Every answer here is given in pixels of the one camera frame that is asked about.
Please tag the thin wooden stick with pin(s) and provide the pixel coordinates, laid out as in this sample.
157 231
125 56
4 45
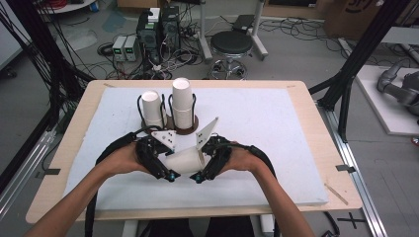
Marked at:
336 194

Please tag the white paper cup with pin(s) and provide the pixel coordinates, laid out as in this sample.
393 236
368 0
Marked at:
184 160

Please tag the short stack of paper cups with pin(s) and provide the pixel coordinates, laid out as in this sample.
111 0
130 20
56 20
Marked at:
152 108

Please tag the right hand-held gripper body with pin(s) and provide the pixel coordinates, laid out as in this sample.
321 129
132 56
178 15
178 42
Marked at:
217 156

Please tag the black metal frame strut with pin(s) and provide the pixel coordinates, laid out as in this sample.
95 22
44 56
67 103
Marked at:
362 52

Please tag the grey power supply unit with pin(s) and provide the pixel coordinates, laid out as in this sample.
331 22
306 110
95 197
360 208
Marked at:
131 48
118 48

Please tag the flat black device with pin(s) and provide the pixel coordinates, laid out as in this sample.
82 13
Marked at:
243 22

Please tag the person's leg in dark trousers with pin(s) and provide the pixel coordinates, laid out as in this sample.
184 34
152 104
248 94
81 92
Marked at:
230 227

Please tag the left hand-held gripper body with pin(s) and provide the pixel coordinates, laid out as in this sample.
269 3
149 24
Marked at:
150 154

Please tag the black round stool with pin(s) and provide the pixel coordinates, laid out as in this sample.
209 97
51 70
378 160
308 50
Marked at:
231 42

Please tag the tall stack of paper cups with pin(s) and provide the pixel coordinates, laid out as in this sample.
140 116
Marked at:
182 102

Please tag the blue tape roll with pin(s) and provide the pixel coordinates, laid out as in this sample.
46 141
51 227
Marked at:
94 6

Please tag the person's right hand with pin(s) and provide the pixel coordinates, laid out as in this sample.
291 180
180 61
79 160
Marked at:
243 159

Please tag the black tape piece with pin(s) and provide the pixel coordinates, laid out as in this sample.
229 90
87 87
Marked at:
346 168
49 172

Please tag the small white box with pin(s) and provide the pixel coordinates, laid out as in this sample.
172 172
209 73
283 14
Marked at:
153 15

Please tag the white table leg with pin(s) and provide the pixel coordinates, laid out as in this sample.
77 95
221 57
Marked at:
267 223
130 229

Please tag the brown cardboard box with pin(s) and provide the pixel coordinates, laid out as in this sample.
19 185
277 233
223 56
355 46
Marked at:
352 18

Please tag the grey metal stand leg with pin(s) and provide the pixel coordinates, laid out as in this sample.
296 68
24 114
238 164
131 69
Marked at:
259 36
204 36

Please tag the aluminium rail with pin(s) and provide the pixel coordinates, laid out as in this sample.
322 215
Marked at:
357 187
26 161

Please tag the person's left hand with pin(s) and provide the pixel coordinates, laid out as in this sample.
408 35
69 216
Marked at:
123 161

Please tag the black computer tower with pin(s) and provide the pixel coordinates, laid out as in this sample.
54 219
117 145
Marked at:
171 28
148 36

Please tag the white foam mat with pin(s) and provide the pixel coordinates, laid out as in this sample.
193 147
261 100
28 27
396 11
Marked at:
257 125

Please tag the white platform board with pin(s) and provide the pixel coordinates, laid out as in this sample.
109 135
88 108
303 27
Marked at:
385 112

